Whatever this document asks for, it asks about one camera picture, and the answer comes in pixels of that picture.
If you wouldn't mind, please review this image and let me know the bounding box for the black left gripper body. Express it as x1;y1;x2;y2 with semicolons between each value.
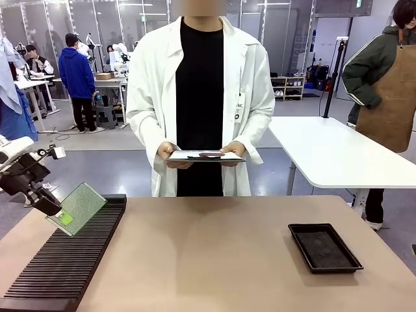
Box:
0;171;46;205

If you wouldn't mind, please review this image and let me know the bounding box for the green perforated PCB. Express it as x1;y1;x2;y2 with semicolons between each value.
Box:
45;181;109;239

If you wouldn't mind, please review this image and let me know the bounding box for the dark grey clipboard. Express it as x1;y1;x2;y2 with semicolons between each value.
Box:
165;149;247;163

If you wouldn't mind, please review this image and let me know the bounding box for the person's left forearm white sleeve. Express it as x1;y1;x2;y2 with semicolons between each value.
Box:
235;107;276;165

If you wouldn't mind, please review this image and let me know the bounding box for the person's right forearm white sleeve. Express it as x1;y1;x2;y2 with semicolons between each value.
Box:
125;107;173;170

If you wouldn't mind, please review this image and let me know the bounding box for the black slotted PCB rack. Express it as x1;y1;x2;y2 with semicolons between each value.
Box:
0;194;127;312

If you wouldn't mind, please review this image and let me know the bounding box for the person's right hand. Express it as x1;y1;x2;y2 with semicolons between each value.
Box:
158;142;194;170

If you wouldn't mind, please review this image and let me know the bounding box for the person's left hand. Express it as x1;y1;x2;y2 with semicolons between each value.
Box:
220;143;247;168

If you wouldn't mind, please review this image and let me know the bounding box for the person in light blue clothing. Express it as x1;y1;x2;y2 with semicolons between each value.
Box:
0;36;40;142

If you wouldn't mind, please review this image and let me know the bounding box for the grey plastic stool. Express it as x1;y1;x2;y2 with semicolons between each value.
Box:
94;105;119;131

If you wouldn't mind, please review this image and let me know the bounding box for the white height-adjustable desk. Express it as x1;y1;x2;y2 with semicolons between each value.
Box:
13;73;62;134

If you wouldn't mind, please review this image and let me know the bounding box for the person in blue hoodie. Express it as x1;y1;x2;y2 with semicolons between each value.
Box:
58;32;106;135

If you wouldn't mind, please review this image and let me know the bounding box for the seated person in dark jacket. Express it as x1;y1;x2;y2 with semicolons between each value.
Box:
25;44;55;79

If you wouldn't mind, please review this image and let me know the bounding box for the white desk with cardboard box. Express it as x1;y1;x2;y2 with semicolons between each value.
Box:
51;76;129;128

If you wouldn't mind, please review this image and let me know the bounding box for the person in white lab coat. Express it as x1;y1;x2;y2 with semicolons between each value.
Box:
125;0;276;198

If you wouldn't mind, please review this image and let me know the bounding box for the white name badge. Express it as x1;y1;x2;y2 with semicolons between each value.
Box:
234;92;246;124

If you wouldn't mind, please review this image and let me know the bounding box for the black plastic tray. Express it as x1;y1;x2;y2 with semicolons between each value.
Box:
287;222;365;274

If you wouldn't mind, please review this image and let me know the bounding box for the wooden shoe shelf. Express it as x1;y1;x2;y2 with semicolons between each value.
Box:
270;75;307;101

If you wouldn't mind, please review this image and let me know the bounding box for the large white table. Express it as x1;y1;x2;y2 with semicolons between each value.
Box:
266;116;416;209

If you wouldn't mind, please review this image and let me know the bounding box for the black bags pile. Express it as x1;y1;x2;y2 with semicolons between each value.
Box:
305;64;333;92

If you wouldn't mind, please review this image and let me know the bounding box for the black tripod pole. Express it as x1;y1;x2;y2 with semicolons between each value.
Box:
322;36;350;119

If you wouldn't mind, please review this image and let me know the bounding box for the person in brown apron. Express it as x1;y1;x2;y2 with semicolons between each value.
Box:
341;0;416;231

